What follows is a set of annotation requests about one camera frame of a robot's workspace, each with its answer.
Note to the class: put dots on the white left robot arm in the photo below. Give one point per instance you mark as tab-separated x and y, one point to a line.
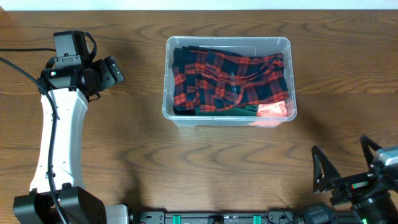
57	189

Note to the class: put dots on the dark green garment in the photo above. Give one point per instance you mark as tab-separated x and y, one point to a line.
248	110

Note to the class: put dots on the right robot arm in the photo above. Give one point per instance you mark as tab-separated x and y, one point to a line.
379	209

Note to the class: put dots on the black mounting rail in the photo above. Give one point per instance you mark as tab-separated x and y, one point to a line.
262	217

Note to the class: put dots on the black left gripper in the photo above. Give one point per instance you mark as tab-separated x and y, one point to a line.
107	79

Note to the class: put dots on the pink garment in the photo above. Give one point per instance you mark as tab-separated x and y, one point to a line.
282	108

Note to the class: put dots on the black garment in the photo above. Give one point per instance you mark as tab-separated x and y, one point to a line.
178	112

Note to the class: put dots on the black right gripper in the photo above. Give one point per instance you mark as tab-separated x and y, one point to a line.
361	186

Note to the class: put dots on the clear plastic storage bin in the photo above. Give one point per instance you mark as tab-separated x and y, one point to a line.
245	46

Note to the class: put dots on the red plaid shirt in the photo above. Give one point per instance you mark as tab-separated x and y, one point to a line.
216	80

